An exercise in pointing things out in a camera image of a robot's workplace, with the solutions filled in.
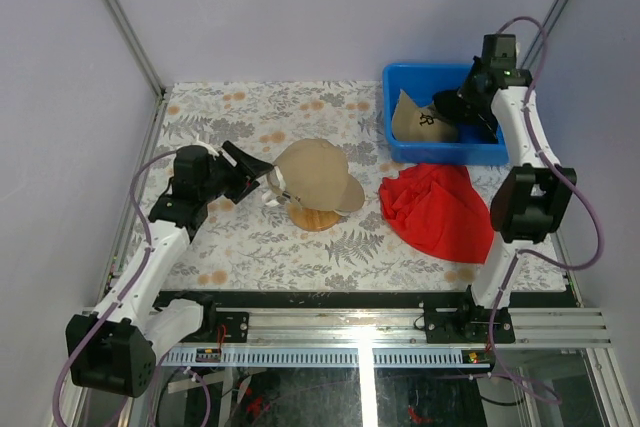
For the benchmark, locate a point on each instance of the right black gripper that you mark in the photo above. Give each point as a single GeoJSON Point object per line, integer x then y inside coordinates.
{"type": "Point", "coordinates": [466, 92]}

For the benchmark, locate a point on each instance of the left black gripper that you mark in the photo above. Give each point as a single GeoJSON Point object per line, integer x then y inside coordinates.
{"type": "Point", "coordinates": [252, 166]}

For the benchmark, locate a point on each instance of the white baseball cap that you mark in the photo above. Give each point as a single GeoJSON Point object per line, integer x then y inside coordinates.
{"type": "Point", "coordinates": [277, 194]}

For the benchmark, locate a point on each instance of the black cap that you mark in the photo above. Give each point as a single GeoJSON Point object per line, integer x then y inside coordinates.
{"type": "Point", "coordinates": [456, 110]}

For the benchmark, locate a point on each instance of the tan baseball cap with logo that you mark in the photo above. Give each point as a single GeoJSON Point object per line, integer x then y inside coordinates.
{"type": "Point", "coordinates": [317, 172]}

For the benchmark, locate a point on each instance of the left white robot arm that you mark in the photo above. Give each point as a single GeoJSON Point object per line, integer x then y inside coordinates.
{"type": "Point", "coordinates": [117, 347]}

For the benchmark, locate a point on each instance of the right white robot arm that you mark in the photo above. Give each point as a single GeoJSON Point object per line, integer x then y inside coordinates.
{"type": "Point", "coordinates": [531, 201]}

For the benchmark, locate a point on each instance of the blue plastic bin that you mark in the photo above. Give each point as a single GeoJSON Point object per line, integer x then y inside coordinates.
{"type": "Point", "coordinates": [421, 81]}

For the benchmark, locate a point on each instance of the floral table mat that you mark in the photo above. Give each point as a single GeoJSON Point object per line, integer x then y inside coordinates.
{"type": "Point", "coordinates": [251, 246]}

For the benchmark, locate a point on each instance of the wooden hat stand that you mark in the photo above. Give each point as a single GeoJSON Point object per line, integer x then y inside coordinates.
{"type": "Point", "coordinates": [311, 220]}

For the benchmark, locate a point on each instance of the red cloth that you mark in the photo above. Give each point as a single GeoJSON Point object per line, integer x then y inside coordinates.
{"type": "Point", "coordinates": [436, 210]}

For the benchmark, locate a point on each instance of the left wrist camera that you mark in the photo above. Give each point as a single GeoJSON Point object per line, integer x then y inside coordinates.
{"type": "Point", "coordinates": [211, 150]}

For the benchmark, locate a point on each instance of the aluminium front rail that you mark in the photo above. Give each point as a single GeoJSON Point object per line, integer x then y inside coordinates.
{"type": "Point", "coordinates": [562, 328]}

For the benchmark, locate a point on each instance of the left aluminium corner post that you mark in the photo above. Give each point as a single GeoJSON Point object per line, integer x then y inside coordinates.
{"type": "Point", "coordinates": [134, 46]}

